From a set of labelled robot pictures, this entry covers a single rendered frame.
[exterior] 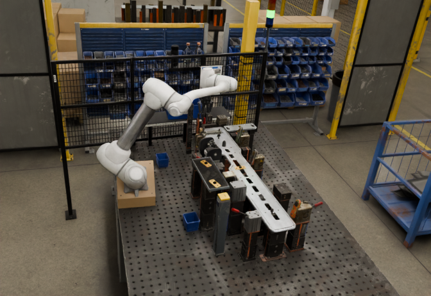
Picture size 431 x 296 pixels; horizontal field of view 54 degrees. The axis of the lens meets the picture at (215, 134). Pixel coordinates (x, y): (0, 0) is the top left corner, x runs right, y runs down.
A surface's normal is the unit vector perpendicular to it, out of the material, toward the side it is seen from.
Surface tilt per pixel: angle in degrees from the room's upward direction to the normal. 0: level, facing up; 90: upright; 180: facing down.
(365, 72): 92
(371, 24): 91
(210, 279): 0
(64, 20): 90
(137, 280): 0
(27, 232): 0
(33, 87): 90
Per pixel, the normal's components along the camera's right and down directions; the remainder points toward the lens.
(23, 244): 0.07, -0.88
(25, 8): 0.27, 0.47
